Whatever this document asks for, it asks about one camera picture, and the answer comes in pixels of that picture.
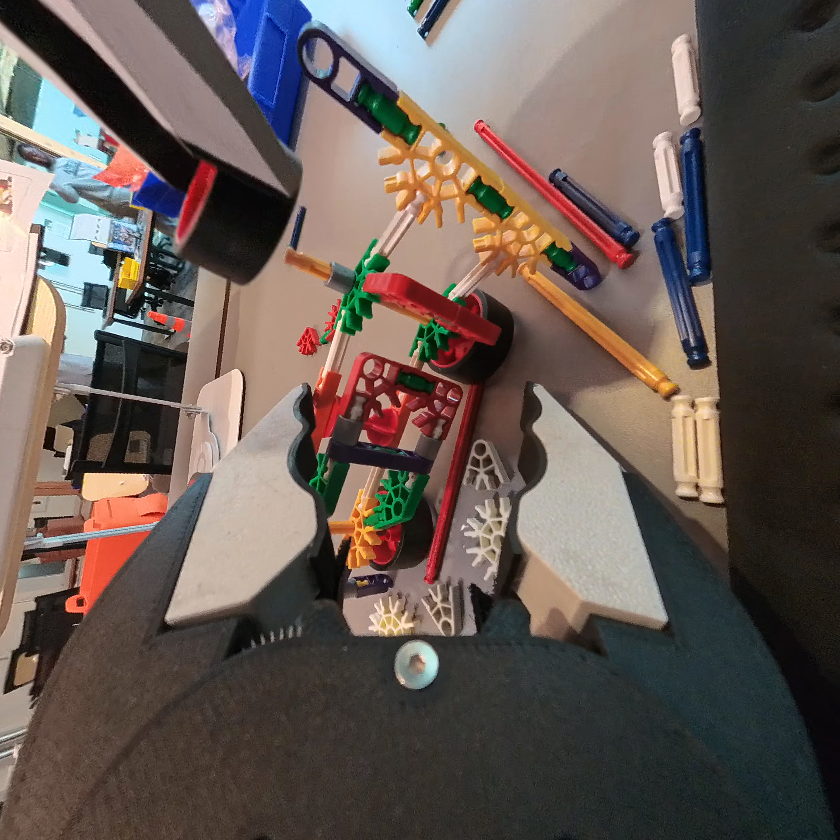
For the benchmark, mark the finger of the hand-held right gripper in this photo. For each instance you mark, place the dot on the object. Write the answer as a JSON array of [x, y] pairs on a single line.
[[197, 79], [79, 72]]

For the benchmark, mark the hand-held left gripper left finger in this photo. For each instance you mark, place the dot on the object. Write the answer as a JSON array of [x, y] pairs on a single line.
[[249, 525]]

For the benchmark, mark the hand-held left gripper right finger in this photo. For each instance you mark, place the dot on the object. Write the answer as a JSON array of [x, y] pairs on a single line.
[[584, 525]]

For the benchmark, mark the purple connector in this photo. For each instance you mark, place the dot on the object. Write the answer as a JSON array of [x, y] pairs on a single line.
[[584, 272], [312, 46]]

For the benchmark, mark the black wheel red hub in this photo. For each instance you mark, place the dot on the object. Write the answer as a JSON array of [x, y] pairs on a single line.
[[410, 535], [489, 348], [243, 229]]

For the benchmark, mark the yellow rod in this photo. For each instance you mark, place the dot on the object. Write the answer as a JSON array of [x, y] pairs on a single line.
[[308, 260], [600, 334]]

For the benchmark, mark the green fan connector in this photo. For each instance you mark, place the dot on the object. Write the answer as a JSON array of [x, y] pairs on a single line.
[[430, 341]]

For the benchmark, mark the yellow connector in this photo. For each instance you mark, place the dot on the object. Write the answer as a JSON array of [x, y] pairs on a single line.
[[518, 239], [426, 174]]

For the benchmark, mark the white rod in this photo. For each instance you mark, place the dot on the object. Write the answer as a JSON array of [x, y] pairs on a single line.
[[686, 79], [474, 279], [668, 174]]

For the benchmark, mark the red and green toy model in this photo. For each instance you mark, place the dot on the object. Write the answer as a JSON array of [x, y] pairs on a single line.
[[420, 295]]

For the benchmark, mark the blue storage bin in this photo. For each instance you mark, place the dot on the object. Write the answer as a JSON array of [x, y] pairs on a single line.
[[275, 59]]

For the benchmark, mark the light grey wedge connector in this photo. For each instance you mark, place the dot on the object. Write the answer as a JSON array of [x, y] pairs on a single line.
[[485, 466], [443, 604]]

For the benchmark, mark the white document stand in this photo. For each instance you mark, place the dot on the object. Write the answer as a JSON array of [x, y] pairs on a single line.
[[220, 407]]

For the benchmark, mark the pair of white rods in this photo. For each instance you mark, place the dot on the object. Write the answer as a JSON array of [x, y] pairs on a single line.
[[695, 449]]

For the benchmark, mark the orange striped traffic cone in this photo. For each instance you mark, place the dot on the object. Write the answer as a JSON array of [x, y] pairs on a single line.
[[167, 320]]

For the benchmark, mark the black perforated panel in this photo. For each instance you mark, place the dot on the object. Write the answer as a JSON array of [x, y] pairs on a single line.
[[774, 262]]

